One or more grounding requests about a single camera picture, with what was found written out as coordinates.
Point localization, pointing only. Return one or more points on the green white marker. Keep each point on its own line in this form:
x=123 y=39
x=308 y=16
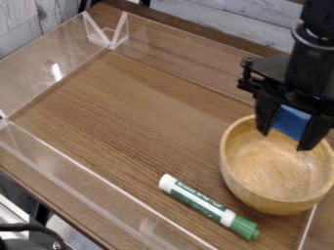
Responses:
x=214 y=210

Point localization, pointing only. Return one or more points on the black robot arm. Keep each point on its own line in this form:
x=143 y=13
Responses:
x=317 y=17

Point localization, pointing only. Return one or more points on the clear acrylic tray wall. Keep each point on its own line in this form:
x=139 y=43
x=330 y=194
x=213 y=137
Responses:
x=114 y=100

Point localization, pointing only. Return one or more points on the brown wooden bowl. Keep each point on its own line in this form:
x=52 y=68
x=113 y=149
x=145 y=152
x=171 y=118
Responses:
x=276 y=179

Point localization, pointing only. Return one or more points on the black equipment with cable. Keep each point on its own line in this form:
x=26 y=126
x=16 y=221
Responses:
x=31 y=236

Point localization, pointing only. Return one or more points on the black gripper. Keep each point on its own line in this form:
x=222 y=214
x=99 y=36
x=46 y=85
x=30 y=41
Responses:
x=298 y=81

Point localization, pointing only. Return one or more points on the blue foam block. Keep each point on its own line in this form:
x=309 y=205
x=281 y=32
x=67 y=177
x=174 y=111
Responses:
x=290 y=122

